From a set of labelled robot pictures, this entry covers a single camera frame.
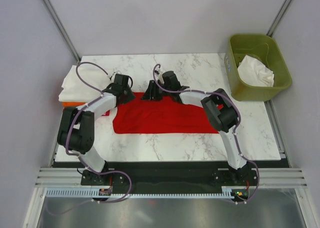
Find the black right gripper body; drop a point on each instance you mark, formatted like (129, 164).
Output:
(158, 93)

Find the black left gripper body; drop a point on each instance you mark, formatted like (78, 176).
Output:
(129, 95)

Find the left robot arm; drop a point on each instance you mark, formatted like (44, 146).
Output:
(77, 126)

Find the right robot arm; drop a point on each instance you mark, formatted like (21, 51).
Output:
(220, 111)

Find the white folded t shirt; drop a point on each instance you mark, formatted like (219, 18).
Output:
(74, 90)

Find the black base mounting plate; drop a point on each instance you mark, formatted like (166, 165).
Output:
(172, 177)

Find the white crumpled t shirt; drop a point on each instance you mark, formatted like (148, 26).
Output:
(254, 73)

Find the green plastic bin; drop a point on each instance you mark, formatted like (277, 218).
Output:
(266, 50)

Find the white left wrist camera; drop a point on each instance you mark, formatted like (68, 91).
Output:
(113, 76)

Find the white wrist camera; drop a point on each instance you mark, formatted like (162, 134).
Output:
(113, 76)
(159, 77)

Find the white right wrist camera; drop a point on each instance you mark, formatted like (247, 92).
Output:
(159, 77)

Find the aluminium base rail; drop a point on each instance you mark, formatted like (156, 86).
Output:
(268, 178)

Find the white slotted cable duct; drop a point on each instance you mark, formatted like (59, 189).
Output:
(99, 193)

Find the left aluminium frame post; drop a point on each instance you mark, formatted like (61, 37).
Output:
(61, 29)

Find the aluminium frame post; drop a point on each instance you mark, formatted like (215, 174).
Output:
(279, 17)
(61, 29)

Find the right aluminium frame post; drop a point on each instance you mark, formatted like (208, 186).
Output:
(279, 17)

